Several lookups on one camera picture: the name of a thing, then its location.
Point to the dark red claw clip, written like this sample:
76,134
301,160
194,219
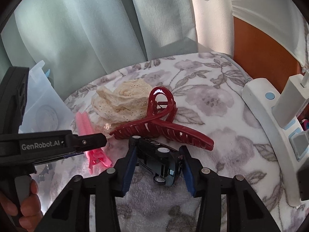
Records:
161,112

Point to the pink hair roller clip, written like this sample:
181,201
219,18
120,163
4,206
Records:
95,155

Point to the black power adapter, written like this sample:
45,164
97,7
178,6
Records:
303,181

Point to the brown packing tape roll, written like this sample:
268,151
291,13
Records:
46,119

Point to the wooden bed frame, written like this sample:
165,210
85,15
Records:
261,56

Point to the white power strip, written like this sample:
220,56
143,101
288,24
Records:
261,96

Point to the cream lace scrunchie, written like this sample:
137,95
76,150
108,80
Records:
126,103

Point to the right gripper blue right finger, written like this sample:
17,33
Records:
186,170

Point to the clear plastic storage bin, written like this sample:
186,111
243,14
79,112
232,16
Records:
41,92

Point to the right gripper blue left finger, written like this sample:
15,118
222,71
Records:
130,160

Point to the black lace headband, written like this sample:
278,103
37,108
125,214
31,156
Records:
44,171

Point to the left hand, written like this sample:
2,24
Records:
30,208

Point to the green curtain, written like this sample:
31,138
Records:
81,40

